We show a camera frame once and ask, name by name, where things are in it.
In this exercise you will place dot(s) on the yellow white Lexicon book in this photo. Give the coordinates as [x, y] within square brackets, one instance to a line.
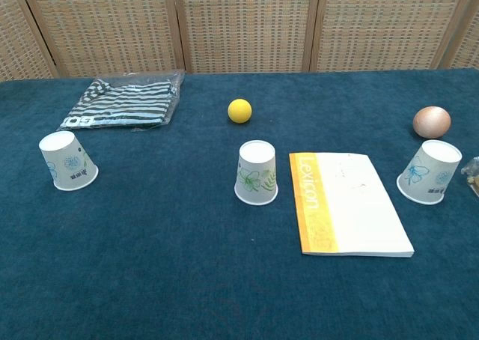
[355, 205]

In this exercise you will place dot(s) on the white paper cup blue flowers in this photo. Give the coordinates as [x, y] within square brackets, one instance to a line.
[67, 164]
[430, 171]

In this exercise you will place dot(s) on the striped shirt in plastic bag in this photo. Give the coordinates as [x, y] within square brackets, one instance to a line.
[123, 100]

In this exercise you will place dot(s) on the yellow foam ball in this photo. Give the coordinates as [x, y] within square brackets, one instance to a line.
[240, 111]

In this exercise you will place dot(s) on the clear plastic snack packet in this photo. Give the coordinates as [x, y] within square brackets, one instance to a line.
[472, 175]

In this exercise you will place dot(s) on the white paper cup green flowers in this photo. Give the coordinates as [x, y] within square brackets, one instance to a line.
[256, 175]

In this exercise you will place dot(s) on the woven wicker folding screen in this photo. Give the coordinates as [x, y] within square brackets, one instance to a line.
[243, 25]

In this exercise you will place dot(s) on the copper egg-shaped ball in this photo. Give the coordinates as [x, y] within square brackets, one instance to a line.
[432, 122]

